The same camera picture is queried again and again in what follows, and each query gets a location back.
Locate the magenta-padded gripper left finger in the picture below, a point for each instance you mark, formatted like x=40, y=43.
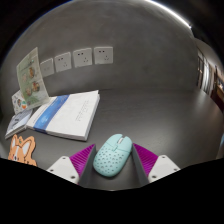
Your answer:
x=80, y=163

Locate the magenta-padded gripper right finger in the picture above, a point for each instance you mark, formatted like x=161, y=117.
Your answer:
x=146, y=161

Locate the mint green computer mouse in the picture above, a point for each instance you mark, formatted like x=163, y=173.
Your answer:
x=111, y=156

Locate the orange corgi-shaped mouse pad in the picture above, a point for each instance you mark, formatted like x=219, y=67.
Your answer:
x=20, y=150

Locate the white book with blue band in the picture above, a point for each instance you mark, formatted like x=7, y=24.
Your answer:
x=68, y=115

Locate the grey striped book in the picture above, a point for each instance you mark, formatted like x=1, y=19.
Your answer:
x=18, y=122

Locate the green menu in acrylic stand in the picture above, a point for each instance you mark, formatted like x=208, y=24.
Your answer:
x=31, y=78

